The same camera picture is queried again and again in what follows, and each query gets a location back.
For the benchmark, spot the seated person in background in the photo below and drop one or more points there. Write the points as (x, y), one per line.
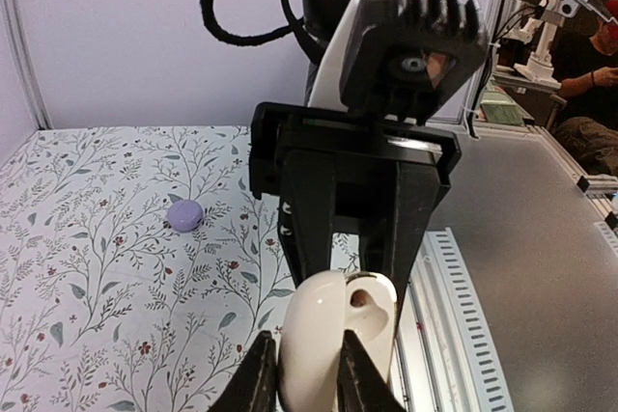
(586, 68)

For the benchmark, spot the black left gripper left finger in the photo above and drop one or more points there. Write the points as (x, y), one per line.
(253, 386)

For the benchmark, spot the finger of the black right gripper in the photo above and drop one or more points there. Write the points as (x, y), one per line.
(390, 243)
(306, 214)

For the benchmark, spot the front aluminium rail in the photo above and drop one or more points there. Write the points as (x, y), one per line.
(444, 356)

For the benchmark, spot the floral patterned table mat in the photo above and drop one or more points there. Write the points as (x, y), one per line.
(104, 307)

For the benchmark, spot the left aluminium frame post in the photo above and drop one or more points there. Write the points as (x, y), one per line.
(23, 63)

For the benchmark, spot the purple round case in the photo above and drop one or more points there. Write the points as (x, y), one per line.
(185, 216)

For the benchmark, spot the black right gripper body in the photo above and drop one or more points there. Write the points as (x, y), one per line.
(362, 153)

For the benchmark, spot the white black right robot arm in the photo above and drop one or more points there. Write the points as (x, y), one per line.
(372, 167)

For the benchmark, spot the cream earbud charging case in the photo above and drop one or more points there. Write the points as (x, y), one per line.
(323, 308)

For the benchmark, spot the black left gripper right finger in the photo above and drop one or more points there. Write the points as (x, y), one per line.
(360, 388)

